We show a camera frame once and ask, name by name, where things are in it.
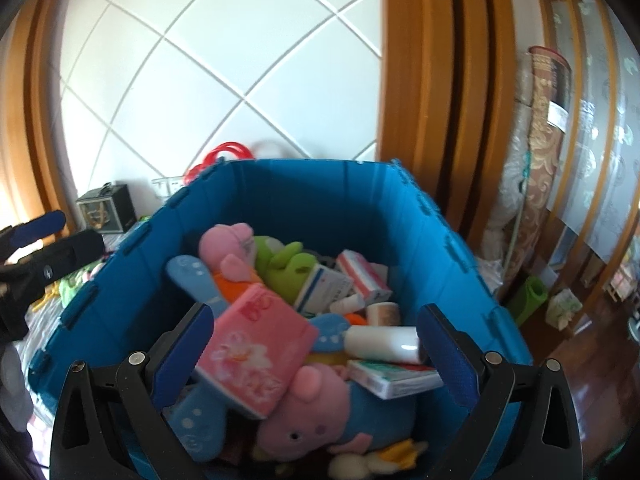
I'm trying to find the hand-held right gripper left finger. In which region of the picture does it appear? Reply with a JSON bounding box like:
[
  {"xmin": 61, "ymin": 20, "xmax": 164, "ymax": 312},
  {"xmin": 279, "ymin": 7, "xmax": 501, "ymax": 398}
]
[{"xmin": 50, "ymin": 302, "xmax": 215, "ymax": 480}]

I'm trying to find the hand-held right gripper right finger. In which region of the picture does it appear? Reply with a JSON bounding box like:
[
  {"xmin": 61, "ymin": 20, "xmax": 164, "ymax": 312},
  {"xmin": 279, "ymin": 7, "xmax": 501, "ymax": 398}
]
[{"xmin": 417, "ymin": 303, "xmax": 583, "ymax": 480}]

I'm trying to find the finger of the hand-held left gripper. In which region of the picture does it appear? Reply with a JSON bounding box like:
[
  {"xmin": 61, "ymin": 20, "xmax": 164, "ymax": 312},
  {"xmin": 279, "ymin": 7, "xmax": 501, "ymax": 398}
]
[
  {"xmin": 0, "ymin": 211, "xmax": 68, "ymax": 251},
  {"xmin": 0, "ymin": 230, "xmax": 105, "ymax": 293}
]

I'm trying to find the green plush bag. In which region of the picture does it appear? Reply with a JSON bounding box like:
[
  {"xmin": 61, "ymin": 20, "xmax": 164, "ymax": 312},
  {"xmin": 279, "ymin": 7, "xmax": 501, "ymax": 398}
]
[{"xmin": 59, "ymin": 266, "xmax": 104, "ymax": 307}]

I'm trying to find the white plastic bottle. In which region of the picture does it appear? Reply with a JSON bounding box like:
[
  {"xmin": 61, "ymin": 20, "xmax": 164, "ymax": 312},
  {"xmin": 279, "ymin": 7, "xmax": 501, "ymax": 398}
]
[{"xmin": 345, "ymin": 325, "xmax": 427, "ymax": 365}]

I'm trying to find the pink flower tissue pack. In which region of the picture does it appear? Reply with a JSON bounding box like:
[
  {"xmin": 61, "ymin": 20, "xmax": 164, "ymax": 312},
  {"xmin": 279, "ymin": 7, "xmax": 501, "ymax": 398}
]
[{"xmin": 194, "ymin": 282, "xmax": 321, "ymax": 419}]

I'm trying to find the brown tape roll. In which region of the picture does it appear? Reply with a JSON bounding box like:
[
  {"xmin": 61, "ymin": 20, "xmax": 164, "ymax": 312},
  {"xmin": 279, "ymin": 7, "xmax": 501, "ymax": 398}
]
[{"xmin": 367, "ymin": 302, "xmax": 401, "ymax": 329}]

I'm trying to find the blue boomerang shaped toy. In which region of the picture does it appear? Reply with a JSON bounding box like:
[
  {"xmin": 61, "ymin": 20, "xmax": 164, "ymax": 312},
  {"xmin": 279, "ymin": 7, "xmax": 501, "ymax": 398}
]
[{"xmin": 166, "ymin": 255, "xmax": 236, "ymax": 463}]

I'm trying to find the pink pig plush orange dress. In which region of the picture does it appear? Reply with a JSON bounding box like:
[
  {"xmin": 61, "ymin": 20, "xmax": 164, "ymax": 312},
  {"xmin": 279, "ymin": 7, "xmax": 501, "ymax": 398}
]
[{"xmin": 199, "ymin": 222, "xmax": 262, "ymax": 302}]

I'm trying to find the white pink small tissue pack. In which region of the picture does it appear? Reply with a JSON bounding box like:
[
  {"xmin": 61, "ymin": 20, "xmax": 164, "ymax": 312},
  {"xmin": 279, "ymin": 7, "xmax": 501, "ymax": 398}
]
[{"xmin": 335, "ymin": 250, "xmax": 394, "ymax": 304}]

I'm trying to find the white yellow duck plush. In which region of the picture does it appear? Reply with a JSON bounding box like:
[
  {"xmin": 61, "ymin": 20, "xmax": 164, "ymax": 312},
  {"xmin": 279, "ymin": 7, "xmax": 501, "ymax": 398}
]
[{"xmin": 327, "ymin": 439, "xmax": 429, "ymax": 480}]

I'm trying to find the lime green frog plush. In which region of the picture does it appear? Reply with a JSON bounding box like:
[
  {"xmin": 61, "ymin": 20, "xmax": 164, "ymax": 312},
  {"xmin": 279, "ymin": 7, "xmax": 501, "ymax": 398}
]
[{"xmin": 252, "ymin": 236, "xmax": 319, "ymax": 302}]

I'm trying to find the white blue medicine box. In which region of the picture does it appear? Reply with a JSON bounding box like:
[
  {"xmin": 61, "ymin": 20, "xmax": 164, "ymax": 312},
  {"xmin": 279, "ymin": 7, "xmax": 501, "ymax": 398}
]
[{"xmin": 294, "ymin": 262, "xmax": 354, "ymax": 314}]

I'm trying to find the pink pig plush blue body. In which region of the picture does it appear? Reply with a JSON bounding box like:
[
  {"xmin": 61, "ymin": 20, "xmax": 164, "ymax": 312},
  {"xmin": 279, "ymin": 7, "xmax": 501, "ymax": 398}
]
[{"xmin": 257, "ymin": 364, "xmax": 418, "ymax": 462}]

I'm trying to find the blue folding storage box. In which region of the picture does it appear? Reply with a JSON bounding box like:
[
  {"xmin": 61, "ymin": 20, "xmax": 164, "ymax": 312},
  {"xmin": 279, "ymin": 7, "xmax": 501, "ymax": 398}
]
[{"xmin": 27, "ymin": 157, "xmax": 533, "ymax": 480}]

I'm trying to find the person's left forearm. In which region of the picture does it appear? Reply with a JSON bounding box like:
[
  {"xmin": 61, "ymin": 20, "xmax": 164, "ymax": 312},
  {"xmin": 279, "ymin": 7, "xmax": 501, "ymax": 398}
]
[{"xmin": 0, "ymin": 341, "xmax": 34, "ymax": 434}]

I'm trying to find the white green tissue box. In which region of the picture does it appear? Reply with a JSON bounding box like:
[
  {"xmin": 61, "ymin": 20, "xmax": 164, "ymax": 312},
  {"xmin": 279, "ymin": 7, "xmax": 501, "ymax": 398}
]
[{"xmin": 347, "ymin": 359, "xmax": 444, "ymax": 401}]

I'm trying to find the dark green gift box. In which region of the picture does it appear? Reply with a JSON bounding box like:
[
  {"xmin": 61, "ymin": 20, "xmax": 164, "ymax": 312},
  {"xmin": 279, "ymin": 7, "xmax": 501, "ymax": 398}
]
[{"xmin": 76, "ymin": 183, "xmax": 139, "ymax": 234}]

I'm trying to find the green rolled mat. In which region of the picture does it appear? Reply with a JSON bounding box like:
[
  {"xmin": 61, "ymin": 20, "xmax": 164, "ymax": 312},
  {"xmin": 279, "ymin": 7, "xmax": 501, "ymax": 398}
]
[{"xmin": 512, "ymin": 276, "xmax": 550, "ymax": 329}]

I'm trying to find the white small tube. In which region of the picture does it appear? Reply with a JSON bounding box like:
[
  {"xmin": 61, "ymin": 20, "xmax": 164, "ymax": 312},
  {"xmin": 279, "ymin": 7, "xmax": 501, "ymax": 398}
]
[{"xmin": 329, "ymin": 293, "xmax": 366, "ymax": 314}]

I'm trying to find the light blue dotted toy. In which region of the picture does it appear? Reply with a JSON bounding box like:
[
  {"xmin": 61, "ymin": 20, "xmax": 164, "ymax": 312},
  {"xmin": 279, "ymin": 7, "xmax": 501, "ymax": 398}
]
[{"xmin": 309, "ymin": 312, "xmax": 351, "ymax": 357}]

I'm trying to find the white green plastic bag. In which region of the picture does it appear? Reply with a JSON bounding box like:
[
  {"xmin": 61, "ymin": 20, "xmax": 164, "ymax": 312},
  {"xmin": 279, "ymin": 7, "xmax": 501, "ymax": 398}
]
[{"xmin": 544, "ymin": 288, "xmax": 584, "ymax": 331}]

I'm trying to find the white rolled quilt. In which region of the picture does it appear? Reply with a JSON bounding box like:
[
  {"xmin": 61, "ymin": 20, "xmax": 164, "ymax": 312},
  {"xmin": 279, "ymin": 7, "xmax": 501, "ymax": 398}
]
[{"xmin": 481, "ymin": 94, "xmax": 532, "ymax": 307}]

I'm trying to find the red plastic carry case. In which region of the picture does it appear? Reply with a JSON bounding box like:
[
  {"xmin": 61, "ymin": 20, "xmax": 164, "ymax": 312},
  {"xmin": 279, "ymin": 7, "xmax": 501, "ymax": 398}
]
[{"xmin": 184, "ymin": 142, "xmax": 254, "ymax": 187}]

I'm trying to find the brown patterned rolled carpet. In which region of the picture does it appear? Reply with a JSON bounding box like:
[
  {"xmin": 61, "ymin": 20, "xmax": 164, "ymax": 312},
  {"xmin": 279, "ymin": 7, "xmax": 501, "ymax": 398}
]
[{"xmin": 520, "ymin": 46, "xmax": 572, "ymax": 283}]

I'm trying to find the frosted glass partition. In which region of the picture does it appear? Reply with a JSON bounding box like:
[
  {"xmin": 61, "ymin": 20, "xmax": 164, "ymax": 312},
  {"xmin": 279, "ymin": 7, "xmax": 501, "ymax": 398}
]
[{"xmin": 545, "ymin": 0, "xmax": 640, "ymax": 263}]

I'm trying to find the wooden pillar frame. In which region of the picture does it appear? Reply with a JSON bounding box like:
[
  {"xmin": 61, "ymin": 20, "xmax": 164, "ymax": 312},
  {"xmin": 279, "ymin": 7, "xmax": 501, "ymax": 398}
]
[
  {"xmin": 0, "ymin": 0, "xmax": 68, "ymax": 223},
  {"xmin": 379, "ymin": 0, "xmax": 522, "ymax": 261}
]

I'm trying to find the white wall socket panel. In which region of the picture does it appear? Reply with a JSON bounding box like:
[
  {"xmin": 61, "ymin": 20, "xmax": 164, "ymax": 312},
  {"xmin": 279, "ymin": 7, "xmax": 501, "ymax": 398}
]
[{"xmin": 152, "ymin": 175, "xmax": 189, "ymax": 199}]

